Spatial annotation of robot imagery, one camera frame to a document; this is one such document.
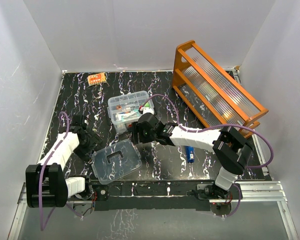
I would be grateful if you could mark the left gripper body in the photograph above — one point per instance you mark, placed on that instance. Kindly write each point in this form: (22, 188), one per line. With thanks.
(92, 141)

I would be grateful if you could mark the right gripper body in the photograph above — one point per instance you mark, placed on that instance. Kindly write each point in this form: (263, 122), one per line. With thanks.
(145, 137)

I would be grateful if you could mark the clear first aid box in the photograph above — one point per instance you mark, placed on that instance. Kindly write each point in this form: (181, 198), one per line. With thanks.
(127, 105)

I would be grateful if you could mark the clear tray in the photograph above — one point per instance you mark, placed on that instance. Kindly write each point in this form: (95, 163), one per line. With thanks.
(135, 95)

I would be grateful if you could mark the clear box lid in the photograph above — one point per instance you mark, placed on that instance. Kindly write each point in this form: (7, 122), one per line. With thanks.
(116, 161)

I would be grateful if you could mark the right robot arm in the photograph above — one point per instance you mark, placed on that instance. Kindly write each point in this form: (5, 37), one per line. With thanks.
(231, 149)

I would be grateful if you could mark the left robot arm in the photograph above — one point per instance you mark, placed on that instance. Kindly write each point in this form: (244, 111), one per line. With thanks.
(46, 185)

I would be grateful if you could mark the blue thermometer case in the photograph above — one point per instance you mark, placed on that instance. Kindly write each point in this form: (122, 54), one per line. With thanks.
(190, 155)

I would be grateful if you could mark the orange pill blister pack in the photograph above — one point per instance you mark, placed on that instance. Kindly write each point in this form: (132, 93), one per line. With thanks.
(96, 79)

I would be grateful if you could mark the orange wooden shelf rack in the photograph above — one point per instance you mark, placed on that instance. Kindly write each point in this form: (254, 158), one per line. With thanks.
(211, 93)

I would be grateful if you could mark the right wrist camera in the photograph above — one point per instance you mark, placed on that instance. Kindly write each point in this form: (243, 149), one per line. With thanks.
(146, 109)

